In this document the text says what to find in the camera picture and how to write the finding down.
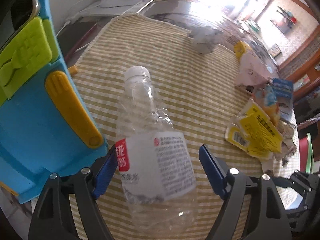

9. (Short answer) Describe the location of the clear plastic water bottle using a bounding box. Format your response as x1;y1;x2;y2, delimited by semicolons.
116;66;197;238

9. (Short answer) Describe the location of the red bin green rim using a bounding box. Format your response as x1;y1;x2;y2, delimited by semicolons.
299;133;313;174

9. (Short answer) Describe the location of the blue green phone stand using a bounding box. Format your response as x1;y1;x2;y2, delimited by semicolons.
1;0;107;204

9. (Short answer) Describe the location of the yellow snack wrapper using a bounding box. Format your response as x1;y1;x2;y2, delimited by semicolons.
225;99;283;161

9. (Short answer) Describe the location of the blue drink carton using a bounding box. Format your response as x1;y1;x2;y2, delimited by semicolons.
271;78;293;123

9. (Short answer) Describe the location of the pink torn cardboard box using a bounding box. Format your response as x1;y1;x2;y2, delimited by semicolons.
235;53;273;86

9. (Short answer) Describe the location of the striped beige table mat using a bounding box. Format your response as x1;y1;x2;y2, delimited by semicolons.
73;14;262;239

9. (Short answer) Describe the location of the small yellow box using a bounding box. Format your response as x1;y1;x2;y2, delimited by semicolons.
233;41;252;61

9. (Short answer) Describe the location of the crumpled grey paper ball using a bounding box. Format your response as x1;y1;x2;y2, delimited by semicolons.
188;26;223;54

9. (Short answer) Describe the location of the wall mounted television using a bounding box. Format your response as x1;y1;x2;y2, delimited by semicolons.
270;6;297;34

